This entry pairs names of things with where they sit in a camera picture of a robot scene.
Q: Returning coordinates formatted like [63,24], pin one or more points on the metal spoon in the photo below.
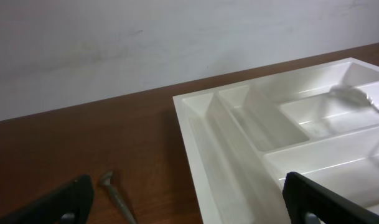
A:
[353,97]

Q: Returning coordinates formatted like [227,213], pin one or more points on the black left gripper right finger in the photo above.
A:
[308,202]

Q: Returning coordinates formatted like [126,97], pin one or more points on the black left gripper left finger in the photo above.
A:
[69,203]

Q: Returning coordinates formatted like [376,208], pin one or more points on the white plastic cutlery tray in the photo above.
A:
[243,138]

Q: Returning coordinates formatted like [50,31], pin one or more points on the small metal teaspoon right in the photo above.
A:
[106,181]

